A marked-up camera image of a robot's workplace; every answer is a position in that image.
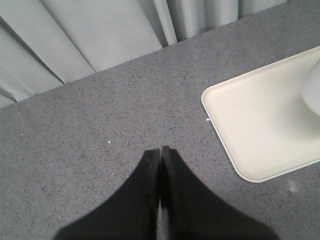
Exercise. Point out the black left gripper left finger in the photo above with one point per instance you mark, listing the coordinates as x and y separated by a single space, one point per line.
131 213

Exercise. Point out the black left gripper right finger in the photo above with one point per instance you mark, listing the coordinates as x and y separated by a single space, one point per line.
194 212

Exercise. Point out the grey pleated curtain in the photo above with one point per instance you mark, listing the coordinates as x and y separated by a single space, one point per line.
45 44

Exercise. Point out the white smiley face mug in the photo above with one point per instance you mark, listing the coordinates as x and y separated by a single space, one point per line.
310 88

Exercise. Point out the cream rectangular plastic tray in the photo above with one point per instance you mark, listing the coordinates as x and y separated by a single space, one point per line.
262 121

